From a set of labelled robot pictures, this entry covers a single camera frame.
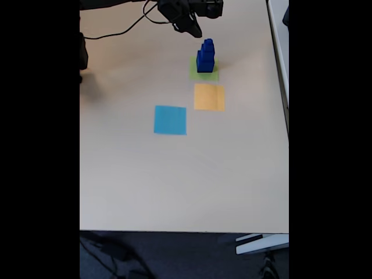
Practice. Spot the tiny blue cube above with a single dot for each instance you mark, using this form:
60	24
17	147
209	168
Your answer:
208	41

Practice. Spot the small blue cube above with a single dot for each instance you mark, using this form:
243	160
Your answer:
208	48

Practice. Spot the medium blue cube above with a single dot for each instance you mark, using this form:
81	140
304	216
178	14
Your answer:
207	56

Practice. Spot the large blue cube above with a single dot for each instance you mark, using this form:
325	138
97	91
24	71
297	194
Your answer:
203	67

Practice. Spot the green paper square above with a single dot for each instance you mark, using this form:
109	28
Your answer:
193	76

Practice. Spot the orange paper square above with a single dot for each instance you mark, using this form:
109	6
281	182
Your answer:
209	97

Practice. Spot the light blue paper square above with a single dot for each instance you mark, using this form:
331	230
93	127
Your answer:
170	120

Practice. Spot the dark blue object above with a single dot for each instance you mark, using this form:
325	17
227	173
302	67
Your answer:
286	17

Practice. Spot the white table foot bar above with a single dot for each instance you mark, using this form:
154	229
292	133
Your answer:
261	245

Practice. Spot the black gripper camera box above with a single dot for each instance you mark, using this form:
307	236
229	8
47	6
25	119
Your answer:
210	8

